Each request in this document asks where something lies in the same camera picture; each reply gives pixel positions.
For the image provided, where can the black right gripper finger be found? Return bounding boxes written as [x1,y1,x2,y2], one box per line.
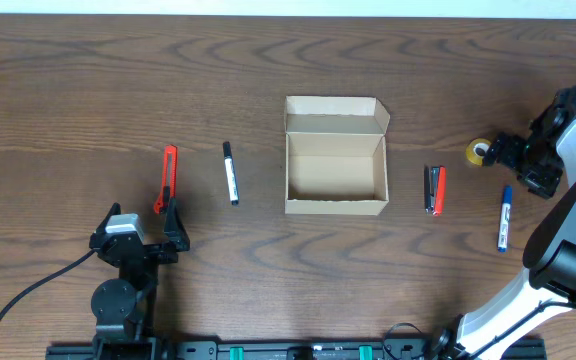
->
[482,141,524,170]
[490,132,527,150]

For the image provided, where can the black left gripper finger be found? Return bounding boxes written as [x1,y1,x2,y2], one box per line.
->
[95,202,121,235]
[164,198,190,252]

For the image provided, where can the yellow tape roll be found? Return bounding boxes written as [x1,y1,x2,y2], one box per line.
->
[465,138,491,167]

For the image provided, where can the red black stapler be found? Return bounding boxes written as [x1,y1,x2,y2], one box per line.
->
[424,166,446,216]

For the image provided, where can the blue capped white marker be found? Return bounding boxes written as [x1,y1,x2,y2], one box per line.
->
[497,185,513,253]

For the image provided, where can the cardboard box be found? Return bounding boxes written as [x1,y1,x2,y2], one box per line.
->
[284,96,390,216]

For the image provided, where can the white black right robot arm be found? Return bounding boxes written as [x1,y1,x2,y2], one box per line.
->
[425,118,576,359]

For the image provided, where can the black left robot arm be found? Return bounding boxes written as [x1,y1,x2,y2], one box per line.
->
[89,198,190,342]

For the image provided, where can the red utility knife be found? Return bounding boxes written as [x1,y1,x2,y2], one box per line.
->
[153,145,178,214]

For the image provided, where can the black capped white marker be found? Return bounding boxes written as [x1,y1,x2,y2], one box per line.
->
[223,141,240,206]

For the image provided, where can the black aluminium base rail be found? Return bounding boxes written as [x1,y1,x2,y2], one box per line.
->
[45,336,548,360]

